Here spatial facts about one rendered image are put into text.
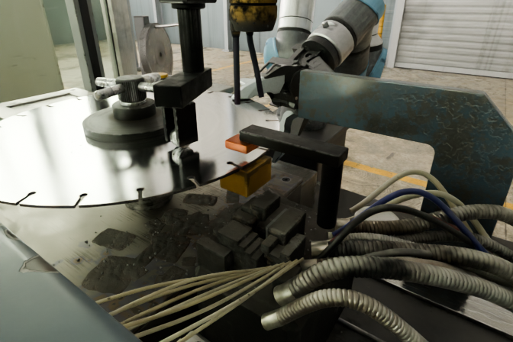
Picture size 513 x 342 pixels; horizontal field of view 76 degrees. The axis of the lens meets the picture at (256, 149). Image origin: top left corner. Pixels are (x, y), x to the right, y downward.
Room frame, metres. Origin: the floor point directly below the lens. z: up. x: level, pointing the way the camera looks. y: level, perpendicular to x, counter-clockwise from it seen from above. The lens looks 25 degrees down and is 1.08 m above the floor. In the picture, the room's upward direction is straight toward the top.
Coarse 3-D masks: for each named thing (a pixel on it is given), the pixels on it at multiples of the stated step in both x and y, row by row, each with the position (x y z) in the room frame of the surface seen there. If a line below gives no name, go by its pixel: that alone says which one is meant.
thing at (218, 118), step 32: (224, 96) 0.47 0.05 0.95; (0, 128) 0.34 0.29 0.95; (32, 128) 0.34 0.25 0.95; (64, 128) 0.34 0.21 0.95; (224, 128) 0.34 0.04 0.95; (0, 160) 0.26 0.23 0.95; (32, 160) 0.26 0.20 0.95; (64, 160) 0.26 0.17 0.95; (96, 160) 0.26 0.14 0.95; (128, 160) 0.26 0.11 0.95; (160, 160) 0.26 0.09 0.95; (192, 160) 0.26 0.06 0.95; (224, 160) 0.26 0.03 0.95; (0, 192) 0.21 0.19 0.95; (32, 192) 0.21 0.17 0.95; (64, 192) 0.21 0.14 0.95; (96, 192) 0.21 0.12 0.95; (128, 192) 0.21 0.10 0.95; (160, 192) 0.21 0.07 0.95
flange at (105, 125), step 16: (96, 112) 0.37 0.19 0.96; (112, 112) 0.36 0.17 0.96; (128, 112) 0.33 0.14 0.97; (144, 112) 0.34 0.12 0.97; (160, 112) 0.36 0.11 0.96; (96, 128) 0.32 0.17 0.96; (112, 128) 0.31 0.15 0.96; (128, 128) 0.31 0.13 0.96; (144, 128) 0.32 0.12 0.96; (160, 128) 0.32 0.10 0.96
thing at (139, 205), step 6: (138, 192) 0.33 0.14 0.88; (156, 198) 0.33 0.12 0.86; (162, 198) 0.34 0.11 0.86; (168, 198) 0.35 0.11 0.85; (126, 204) 0.33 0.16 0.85; (132, 204) 0.33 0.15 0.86; (138, 204) 0.33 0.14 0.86; (144, 204) 0.33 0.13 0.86; (150, 204) 0.33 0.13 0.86; (156, 204) 0.33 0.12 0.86; (162, 204) 0.34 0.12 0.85; (138, 210) 0.33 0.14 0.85; (144, 210) 0.33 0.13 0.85
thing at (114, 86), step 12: (96, 84) 0.37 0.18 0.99; (108, 84) 0.36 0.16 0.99; (120, 84) 0.34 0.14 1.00; (132, 84) 0.34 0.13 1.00; (144, 84) 0.35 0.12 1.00; (96, 96) 0.31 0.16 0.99; (108, 96) 0.32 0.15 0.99; (120, 96) 0.34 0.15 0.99; (132, 96) 0.34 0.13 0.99; (144, 96) 0.35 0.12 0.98
